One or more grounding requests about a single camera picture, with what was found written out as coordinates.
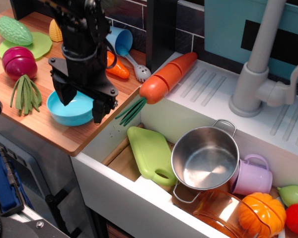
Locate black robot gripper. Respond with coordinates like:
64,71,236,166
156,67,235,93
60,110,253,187
48,58,118,124

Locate light blue plastic bowl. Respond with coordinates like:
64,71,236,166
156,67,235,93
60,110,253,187
47,91,93,126

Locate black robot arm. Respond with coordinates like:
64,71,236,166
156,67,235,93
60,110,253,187
43,0,118,123

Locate small orange toy carrot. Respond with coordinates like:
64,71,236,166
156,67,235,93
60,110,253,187
106,51,130,79

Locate green felt carrot leaves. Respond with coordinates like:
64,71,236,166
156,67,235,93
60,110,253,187
115,97,147,126

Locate green felt onion leaves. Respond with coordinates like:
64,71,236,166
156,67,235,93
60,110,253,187
9,74,42,116

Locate grey slotted toy spoon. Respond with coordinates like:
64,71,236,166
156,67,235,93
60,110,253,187
125,53,151,83

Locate large orange toy carrot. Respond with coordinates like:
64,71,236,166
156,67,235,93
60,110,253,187
139,52,198,104

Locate light green plastic plate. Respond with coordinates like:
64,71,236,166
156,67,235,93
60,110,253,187
0,32,53,59

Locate yellow toy corn cob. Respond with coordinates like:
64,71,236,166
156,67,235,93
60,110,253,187
49,19,63,42

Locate light blue plastic cup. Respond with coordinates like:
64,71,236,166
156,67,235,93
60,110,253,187
106,26,133,57

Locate purple toy onion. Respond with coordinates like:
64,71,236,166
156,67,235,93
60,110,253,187
2,46,38,81

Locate white toy sink unit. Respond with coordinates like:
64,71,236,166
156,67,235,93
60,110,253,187
72,61,298,238

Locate green plastic cutting board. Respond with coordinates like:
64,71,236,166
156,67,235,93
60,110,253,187
127,126,177,186

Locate green bumpy toy gourd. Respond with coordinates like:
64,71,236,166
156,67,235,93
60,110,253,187
0,16,33,46

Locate blue clamp tool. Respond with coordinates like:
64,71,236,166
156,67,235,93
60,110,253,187
0,151,25,216

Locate stainless steel pot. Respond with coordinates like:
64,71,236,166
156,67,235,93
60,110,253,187
171,119,240,204

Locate grey toy faucet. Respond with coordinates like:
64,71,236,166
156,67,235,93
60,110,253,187
229,0,298,118

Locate transparent orange plastic container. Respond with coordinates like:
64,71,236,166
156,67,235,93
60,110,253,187
193,190,271,238

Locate lilac plastic mug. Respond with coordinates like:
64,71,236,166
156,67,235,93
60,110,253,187
229,154,273,196

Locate orange toy pumpkin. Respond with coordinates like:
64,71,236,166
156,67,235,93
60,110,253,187
237,192,287,238

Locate light green toy pear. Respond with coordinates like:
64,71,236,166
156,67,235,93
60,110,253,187
277,185,298,207

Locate red toy strawberry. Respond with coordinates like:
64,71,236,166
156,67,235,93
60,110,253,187
286,203,298,234

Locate black oven door handle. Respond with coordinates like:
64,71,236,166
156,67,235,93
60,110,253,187
45,189,81,238

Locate black vertical post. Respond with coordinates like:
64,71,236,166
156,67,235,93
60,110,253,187
146,0,177,73

